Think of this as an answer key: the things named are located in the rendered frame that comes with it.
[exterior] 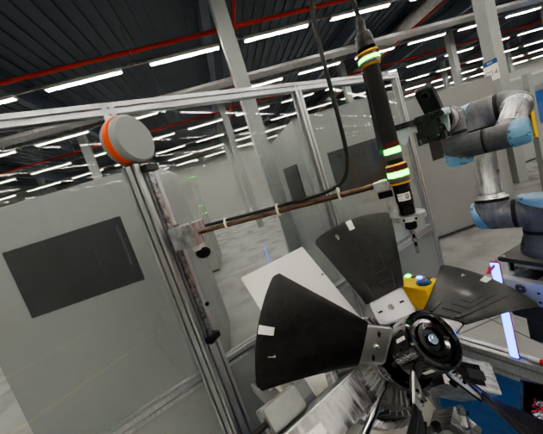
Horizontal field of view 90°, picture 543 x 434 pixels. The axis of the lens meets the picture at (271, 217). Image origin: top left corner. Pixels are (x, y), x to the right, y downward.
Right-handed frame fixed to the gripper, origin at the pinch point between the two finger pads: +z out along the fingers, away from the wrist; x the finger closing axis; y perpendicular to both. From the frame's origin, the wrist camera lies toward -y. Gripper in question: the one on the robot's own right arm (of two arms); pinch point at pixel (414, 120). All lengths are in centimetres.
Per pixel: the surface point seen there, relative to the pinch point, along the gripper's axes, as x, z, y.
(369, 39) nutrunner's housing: -1.7, 18.0, -17.4
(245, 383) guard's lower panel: 75, 35, 81
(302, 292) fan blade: 14, 42, 28
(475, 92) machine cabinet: 66, -441, -27
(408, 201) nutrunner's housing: -1.5, 18.1, 16.8
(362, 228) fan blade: 15.5, 11.7, 24.2
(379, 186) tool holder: 3.0, 20.1, 12.1
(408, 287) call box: 22, -19, 59
